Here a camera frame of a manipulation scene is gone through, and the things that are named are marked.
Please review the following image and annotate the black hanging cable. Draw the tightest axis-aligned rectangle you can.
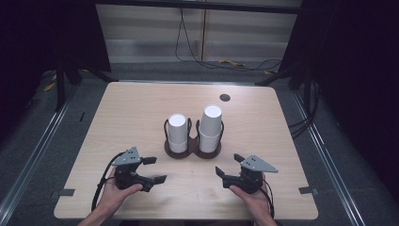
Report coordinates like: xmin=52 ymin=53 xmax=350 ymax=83
xmin=174 ymin=7 xmax=283 ymax=73

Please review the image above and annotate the dark curtain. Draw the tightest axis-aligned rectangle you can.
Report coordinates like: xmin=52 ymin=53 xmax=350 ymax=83
xmin=0 ymin=0 xmax=112 ymax=139
xmin=278 ymin=0 xmax=399 ymax=202

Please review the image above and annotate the person's right hand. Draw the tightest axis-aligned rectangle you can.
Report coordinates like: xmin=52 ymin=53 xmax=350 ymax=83
xmin=229 ymin=183 xmax=274 ymax=220

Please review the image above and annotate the grey tape strip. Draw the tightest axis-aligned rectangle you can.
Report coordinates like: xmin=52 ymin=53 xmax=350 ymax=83
xmin=297 ymin=186 xmax=319 ymax=196
xmin=57 ymin=187 xmax=76 ymax=198

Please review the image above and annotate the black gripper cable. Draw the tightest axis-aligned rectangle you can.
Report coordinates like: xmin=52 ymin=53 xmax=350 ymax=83
xmin=260 ymin=178 xmax=276 ymax=219
xmin=90 ymin=152 xmax=126 ymax=213

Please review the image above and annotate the person's left hand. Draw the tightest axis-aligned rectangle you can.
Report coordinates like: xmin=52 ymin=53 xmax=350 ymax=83
xmin=97 ymin=170 xmax=144 ymax=214

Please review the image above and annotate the brown cup holder with wires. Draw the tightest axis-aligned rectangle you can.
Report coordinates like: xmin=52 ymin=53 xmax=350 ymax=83
xmin=163 ymin=117 xmax=226 ymax=160

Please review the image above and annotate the black metal stand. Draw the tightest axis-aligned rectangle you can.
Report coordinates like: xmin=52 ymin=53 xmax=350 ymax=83
xmin=254 ymin=60 xmax=316 ymax=109
xmin=54 ymin=57 xmax=120 ymax=113

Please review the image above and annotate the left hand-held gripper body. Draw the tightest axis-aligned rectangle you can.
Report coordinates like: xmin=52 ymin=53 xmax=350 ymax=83
xmin=111 ymin=146 xmax=144 ymax=191

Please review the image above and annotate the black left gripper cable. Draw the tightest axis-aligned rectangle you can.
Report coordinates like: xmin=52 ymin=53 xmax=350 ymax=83
xmin=90 ymin=152 xmax=126 ymax=213

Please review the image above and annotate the metal rail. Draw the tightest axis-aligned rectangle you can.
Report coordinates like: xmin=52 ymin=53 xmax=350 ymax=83
xmin=291 ymin=89 xmax=367 ymax=226
xmin=0 ymin=84 xmax=83 ymax=218

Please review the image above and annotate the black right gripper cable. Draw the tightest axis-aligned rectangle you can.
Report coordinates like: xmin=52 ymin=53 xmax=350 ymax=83
xmin=260 ymin=178 xmax=276 ymax=219

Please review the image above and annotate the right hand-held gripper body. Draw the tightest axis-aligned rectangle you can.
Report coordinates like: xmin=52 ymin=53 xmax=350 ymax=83
xmin=237 ymin=153 xmax=279 ymax=193

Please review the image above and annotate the stack of white paper cups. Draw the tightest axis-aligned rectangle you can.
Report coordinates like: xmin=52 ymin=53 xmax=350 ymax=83
xmin=198 ymin=104 xmax=223 ymax=154
xmin=167 ymin=113 xmax=189 ymax=154

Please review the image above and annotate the bundle of black cables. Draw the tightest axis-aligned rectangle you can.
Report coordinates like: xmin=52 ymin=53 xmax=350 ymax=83
xmin=287 ymin=79 xmax=322 ymax=139

